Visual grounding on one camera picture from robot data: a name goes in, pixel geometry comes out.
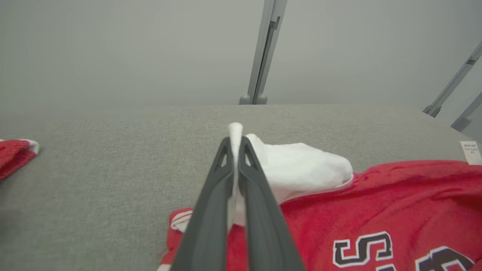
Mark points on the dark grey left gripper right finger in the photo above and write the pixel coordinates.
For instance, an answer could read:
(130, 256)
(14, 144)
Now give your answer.
(267, 233)

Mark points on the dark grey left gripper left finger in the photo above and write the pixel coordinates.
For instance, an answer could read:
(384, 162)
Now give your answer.
(207, 226)

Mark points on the red jersey with black lettering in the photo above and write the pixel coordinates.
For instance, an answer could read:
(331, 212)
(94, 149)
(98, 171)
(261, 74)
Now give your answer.
(376, 203)

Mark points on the red shorts with number 23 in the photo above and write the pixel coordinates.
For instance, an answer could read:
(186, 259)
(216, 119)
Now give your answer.
(13, 156)

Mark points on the grey slanted partition post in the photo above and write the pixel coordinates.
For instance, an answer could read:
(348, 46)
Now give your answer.
(467, 116)
(452, 82)

